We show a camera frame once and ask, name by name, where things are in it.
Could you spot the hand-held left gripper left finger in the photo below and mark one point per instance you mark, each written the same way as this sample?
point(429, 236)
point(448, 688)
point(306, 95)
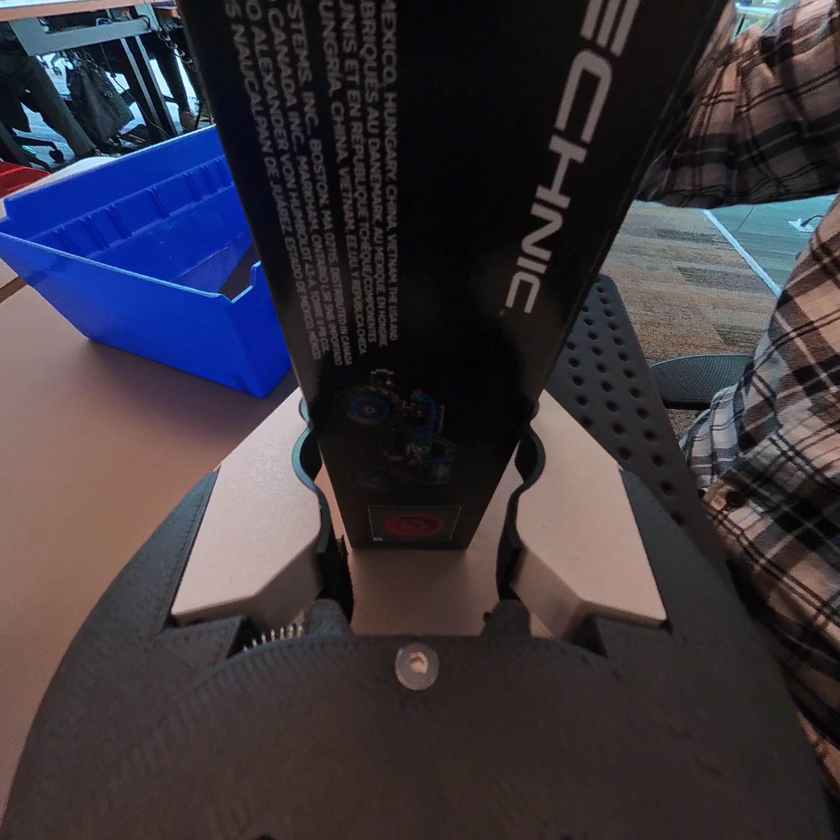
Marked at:
point(256, 525)

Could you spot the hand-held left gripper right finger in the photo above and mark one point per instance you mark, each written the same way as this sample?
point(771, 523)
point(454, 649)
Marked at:
point(577, 525)

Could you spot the black cardboard toy box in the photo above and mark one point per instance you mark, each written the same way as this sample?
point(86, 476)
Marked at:
point(426, 262)

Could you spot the person's right forearm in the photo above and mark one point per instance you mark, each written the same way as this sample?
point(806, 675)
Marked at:
point(754, 118)

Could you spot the grey desk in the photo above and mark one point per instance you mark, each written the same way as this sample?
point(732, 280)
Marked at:
point(98, 426)

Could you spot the black perforated panel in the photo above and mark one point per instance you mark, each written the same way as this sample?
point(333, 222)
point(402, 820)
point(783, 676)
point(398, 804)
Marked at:
point(610, 394)

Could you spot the blue plastic bin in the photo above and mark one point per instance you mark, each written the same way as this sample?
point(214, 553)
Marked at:
point(131, 308)

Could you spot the grey table frame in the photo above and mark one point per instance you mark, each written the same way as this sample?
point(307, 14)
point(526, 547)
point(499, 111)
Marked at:
point(65, 33)

